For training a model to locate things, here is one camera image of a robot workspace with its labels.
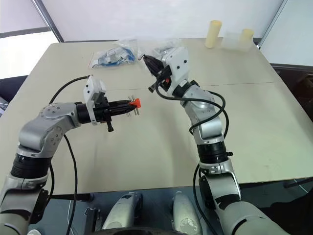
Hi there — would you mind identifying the tall cream cylinder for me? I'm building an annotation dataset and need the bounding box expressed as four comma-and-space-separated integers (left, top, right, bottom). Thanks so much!
204, 20, 223, 49

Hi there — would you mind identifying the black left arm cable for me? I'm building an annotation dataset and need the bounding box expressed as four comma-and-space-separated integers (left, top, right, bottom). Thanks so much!
48, 75, 90, 235

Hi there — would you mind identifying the silver rounded robot leg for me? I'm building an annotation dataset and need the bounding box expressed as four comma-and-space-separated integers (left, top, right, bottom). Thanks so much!
170, 191, 204, 235
101, 191, 144, 232

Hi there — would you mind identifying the grey window frame post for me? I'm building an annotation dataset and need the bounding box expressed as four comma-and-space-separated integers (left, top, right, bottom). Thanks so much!
257, 0, 292, 50

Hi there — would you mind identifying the short cream cylinder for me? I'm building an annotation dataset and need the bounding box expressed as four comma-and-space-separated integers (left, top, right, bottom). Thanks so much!
239, 28, 255, 47

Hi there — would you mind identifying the clear bag with blue parts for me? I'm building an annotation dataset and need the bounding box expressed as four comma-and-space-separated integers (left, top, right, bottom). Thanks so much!
88, 39, 139, 70

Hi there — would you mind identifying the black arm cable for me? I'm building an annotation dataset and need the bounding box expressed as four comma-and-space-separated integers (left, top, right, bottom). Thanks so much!
155, 70, 230, 235
48, 75, 90, 235

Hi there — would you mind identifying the clear plastic box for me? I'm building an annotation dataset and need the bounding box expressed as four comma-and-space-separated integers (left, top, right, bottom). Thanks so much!
221, 31, 254, 52

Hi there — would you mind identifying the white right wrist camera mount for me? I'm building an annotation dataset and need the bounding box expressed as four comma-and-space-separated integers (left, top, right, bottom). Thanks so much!
160, 46, 191, 95

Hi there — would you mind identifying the orange hex key holder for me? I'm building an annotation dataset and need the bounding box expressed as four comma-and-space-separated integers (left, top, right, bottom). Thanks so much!
126, 96, 142, 118

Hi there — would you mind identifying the clear bag with silver parts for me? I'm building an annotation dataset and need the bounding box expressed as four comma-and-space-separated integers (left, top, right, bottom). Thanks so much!
138, 38, 183, 62

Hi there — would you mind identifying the dark seat beside table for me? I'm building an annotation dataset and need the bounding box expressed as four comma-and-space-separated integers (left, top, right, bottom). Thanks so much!
0, 75, 29, 104

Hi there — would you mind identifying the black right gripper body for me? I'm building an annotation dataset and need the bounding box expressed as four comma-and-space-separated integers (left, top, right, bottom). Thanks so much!
148, 65, 172, 94

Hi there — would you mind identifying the black diagonal frame post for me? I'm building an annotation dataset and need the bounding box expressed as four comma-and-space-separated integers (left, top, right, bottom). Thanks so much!
31, 0, 65, 43

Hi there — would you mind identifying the black bracket under table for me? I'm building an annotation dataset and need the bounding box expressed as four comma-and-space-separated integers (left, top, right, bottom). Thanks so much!
84, 207, 102, 232

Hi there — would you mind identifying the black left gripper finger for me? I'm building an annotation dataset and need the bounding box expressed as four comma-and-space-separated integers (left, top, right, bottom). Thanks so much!
110, 106, 134, 115
109, 99, 133, 109

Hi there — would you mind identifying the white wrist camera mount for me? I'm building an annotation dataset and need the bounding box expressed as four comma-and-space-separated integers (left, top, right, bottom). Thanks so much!
160, 46, 191, 95
82, 75, 107, 126

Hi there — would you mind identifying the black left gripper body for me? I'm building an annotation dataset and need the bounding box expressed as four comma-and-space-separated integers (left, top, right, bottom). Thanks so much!
94, 92, 115, 133

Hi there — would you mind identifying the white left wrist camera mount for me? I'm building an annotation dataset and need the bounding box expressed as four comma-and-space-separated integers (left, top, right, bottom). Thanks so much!
82, 75, 107, 126

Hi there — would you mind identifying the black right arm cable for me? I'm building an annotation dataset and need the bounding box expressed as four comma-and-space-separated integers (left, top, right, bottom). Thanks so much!
155, 70, 230, 235

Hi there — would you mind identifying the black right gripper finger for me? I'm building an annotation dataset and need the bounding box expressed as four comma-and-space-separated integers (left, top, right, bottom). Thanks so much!
149, 55, 164, 77
143, 55, 158, 77

